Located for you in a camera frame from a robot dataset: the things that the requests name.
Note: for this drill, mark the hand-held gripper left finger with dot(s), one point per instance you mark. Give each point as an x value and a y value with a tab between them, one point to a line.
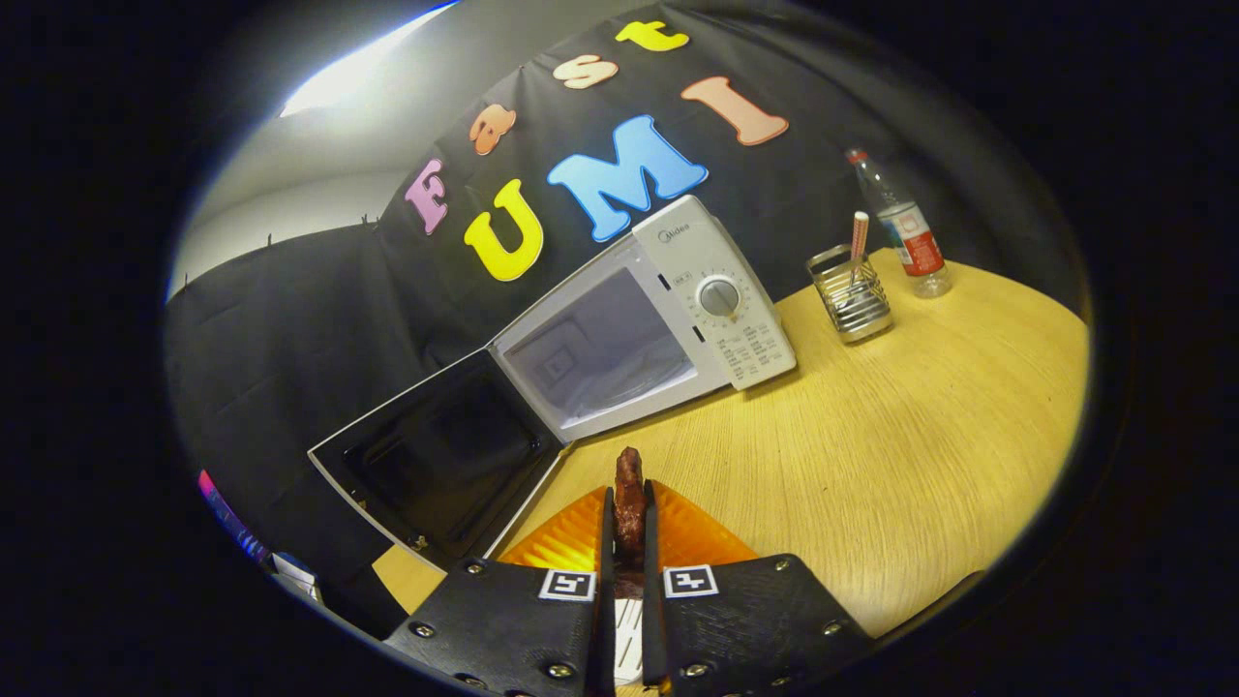
606	629

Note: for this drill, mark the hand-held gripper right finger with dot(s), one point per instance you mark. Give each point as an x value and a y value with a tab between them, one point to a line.
650	629

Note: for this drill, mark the red-brown meat piece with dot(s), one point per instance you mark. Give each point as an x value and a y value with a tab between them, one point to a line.
629	503

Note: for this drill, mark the white toaster oven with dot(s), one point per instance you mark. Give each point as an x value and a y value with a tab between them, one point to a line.
726	339

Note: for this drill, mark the small white ribbed tray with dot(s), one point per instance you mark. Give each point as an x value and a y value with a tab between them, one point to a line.
629	639

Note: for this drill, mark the pink striped straw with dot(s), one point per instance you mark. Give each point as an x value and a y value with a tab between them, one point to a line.
860	237

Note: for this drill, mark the clear plastic water bottle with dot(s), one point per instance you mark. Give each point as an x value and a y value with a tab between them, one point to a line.
910	242

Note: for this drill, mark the ceiling light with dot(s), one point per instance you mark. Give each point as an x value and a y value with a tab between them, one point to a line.
358	68

